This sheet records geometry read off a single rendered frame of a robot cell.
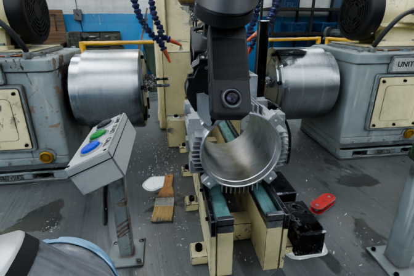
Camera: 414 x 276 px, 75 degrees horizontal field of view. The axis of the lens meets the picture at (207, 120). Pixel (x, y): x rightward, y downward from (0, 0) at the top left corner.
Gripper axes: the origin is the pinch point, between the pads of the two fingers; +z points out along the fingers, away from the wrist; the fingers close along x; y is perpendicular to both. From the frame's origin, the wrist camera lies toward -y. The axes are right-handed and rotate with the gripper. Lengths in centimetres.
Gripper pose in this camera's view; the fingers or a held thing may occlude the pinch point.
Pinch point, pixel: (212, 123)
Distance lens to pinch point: 45.6
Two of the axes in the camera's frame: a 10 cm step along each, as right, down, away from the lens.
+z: -0.7, 6.4, 7.7
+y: -1.2, -7.7, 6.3
